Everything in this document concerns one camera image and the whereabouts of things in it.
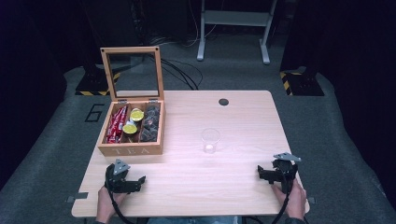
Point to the person's blue jeans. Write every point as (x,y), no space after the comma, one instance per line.
(194,220)

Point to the white metal stand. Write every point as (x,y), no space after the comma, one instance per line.
(233,18)

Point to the pile of dark tea bags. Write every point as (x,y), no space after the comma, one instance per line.
(150,123)

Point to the wooden tea box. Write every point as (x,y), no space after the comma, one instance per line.
(130,148)

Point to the bundle of red sachets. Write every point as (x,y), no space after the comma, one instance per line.
(115,126)

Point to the person's left hand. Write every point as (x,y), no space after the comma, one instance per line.
(106,205)

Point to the yellow lid capsule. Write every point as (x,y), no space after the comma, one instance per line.
(137,115)
(130,128)

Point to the clear plastic cup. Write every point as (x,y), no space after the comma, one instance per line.
(210,140)

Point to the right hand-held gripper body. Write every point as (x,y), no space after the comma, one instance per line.
(285,171)

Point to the person's right hand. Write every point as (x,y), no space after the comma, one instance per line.
(296,202)

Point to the grey tape strip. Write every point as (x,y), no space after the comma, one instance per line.
(310,200)
(77,197)

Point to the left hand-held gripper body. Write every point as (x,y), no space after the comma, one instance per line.
(115,179)

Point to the black striped stand base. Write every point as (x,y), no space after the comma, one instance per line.
(93,84)
(303,84)

